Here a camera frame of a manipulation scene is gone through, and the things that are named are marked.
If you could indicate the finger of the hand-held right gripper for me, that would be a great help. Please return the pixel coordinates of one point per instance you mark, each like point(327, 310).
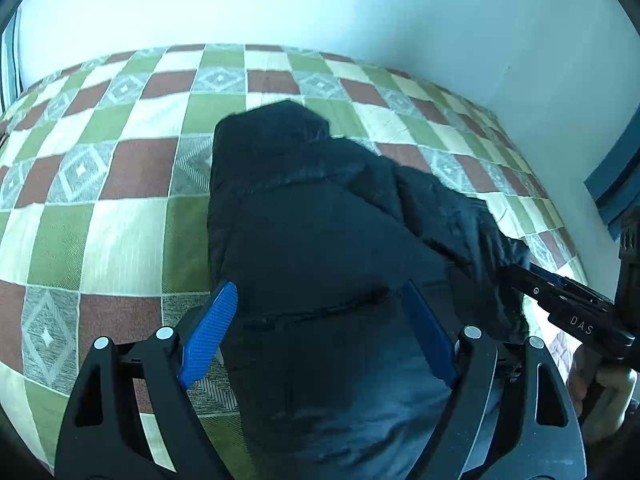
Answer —
point(550, 276)
point(527, 285)

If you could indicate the black jacket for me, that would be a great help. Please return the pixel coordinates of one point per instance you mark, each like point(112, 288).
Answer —
point(320, 240)

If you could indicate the dark blue board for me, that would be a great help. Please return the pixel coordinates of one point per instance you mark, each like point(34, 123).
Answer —
point(612, 185)

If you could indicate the checkered bedspread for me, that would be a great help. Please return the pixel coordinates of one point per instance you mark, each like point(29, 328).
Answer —
point(110, 220)

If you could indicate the striped light curtain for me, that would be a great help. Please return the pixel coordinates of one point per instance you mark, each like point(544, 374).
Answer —
point(9, 70)

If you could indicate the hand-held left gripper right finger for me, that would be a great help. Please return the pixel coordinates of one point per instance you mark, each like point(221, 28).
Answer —
point(430, 332)

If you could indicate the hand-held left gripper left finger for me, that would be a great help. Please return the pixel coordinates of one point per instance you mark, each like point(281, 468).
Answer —
point(210, 330)

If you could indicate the person's right hand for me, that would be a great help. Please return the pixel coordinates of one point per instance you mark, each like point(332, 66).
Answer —
point(580, 380)

